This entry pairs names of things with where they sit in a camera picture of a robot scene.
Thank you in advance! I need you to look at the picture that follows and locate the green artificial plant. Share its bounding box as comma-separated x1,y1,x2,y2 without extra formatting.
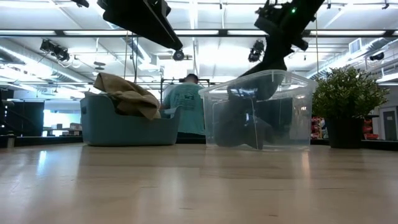
312,65,390,121

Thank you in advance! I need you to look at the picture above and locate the black plant pot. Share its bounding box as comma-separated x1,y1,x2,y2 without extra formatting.
325,116,365,149

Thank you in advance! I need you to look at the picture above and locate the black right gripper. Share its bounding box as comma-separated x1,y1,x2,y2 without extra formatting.
239,0,326,79

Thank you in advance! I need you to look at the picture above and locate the person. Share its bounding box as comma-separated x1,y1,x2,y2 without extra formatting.
160,73,206,140

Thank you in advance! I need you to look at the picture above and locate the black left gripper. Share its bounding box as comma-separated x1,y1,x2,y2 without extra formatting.
96,0,184,51

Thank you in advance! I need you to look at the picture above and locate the blue plastic bin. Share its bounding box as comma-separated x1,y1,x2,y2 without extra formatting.
80,92,183,147

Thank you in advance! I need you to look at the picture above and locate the black shelving unit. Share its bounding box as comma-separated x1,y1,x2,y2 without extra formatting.
0,88,46,147

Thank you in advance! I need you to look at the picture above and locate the black ceiling spotlight cluster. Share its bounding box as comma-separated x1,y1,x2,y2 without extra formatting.
39,39,71,62

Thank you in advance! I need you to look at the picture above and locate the beige corduroy bucket hat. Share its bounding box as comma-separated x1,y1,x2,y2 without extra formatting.
93,72,147,98
108,89,162,121

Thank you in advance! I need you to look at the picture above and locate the black overhead frame bar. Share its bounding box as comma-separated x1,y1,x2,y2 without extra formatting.
0,29,398,39

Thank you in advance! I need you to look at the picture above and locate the clear plastic bin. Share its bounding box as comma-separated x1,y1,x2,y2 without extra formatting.
198,70,318,152

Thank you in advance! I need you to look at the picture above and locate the black overhead camera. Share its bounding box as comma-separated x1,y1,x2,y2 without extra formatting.
248,39,266,63

